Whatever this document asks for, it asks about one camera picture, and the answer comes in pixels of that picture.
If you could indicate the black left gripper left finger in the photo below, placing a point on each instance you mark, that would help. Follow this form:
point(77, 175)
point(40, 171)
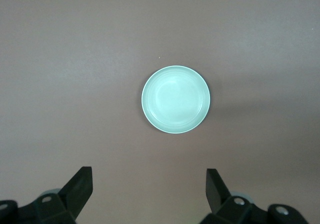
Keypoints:
point(75, 191)

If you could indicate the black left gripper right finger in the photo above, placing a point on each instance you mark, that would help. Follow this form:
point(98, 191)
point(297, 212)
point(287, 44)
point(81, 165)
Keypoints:
point(217, 194)

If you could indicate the light green round plate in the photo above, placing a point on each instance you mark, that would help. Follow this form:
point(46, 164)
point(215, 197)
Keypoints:
point(175, 99)

